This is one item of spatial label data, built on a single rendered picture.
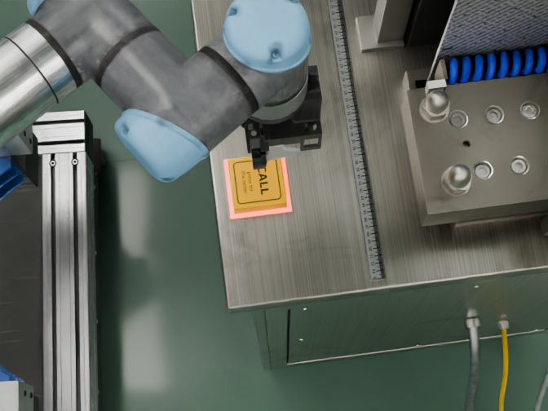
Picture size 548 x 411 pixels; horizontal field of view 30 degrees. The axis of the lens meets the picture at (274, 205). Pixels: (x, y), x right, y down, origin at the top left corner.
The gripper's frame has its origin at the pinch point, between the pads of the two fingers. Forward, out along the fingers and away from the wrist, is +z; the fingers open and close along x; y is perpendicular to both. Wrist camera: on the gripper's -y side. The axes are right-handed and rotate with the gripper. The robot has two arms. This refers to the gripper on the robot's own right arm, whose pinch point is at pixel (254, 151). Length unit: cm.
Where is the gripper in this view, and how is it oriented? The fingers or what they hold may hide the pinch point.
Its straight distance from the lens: 122.1
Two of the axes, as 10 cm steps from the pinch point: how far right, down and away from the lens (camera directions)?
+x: -1.3, -9.6, 2.6
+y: 9.9, -1.3, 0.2
